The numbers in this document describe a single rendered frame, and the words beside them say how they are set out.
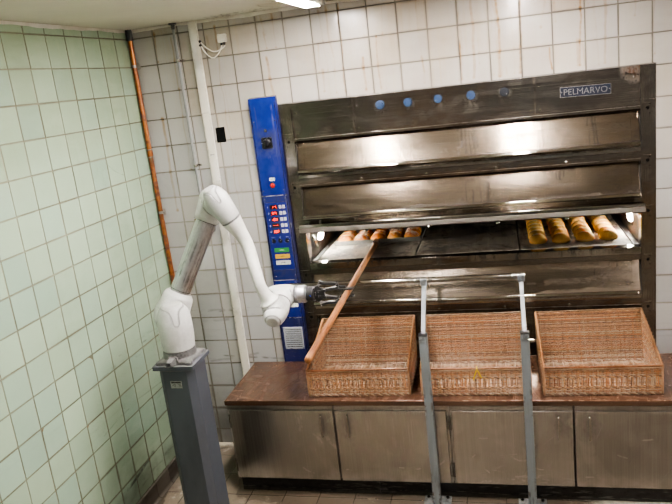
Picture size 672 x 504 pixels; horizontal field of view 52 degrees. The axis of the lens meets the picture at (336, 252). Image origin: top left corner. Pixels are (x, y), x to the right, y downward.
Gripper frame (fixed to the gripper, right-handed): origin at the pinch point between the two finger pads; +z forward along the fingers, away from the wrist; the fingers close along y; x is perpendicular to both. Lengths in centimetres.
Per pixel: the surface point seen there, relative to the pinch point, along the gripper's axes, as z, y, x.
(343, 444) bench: -13, 87, -6
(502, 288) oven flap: 74, 21, -58
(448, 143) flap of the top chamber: 51, -61, -60
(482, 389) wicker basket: 62, 58, -10
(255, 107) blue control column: -53, -91, -58
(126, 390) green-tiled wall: -125, 48, 7
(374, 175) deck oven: 9, -47, -60
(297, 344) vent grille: -47, 50, -58
